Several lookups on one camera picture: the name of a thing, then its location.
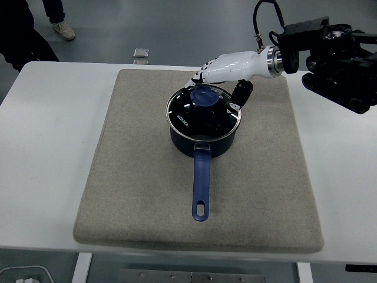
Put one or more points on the grey metal plate with screws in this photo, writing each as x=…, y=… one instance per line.
x=176, y=277

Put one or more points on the dark blue saucepan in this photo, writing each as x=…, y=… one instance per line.
x=201, y=182

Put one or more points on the beige fabric mat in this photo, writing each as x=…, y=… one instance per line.
x=147, y=177

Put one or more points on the glass pot lid blue knob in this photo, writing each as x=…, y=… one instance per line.
x=182, y=118

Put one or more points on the silver floor socket box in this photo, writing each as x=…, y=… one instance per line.
x=140, y=52

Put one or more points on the white table leg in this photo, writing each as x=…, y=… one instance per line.
x=81, y=268
x=304, y=274

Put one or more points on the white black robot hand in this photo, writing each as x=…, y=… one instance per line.
x=232, y=66

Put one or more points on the black table control panel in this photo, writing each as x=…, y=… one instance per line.
x=362, y=268

